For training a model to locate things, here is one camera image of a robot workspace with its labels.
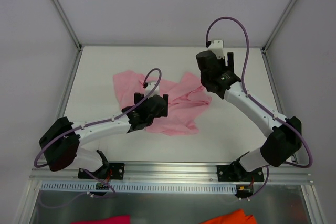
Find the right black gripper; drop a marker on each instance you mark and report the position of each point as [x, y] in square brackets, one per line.
[230, 61]

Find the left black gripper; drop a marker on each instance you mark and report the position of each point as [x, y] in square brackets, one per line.
[165, 105]

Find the pink t shirt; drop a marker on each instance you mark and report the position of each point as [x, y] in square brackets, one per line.
[186, 101]

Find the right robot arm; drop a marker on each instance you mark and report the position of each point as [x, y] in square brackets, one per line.
[282, 140]

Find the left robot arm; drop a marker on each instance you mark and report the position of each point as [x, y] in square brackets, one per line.
[62, 144]

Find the red t shirt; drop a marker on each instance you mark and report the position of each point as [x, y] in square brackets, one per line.
[121, 219]

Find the orange t shirt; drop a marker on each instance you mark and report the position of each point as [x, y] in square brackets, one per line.
[236, 217]

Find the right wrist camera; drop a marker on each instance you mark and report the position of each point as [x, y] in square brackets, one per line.
[217, 47]

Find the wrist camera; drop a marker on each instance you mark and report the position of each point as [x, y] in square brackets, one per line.
[217, 47]
[151, 89]

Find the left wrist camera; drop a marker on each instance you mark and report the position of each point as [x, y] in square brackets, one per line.
[151, 89]

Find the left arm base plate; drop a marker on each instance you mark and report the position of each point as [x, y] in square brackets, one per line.
[114, 171]

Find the aluminium mounting rail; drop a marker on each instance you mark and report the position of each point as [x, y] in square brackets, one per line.
[174, 172]

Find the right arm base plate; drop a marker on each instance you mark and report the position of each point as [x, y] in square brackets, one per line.
[234, 172]

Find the slotted cable duct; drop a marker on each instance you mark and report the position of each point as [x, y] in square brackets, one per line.
[123, 187]

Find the right aluminium frame post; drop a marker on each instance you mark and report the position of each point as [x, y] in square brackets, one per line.
[283, 17]

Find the aluminium frame post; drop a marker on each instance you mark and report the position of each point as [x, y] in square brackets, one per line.
[63, 17]
[283, 17]

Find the left aluminium frame post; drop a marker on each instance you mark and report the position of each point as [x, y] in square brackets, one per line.
[63, 17]

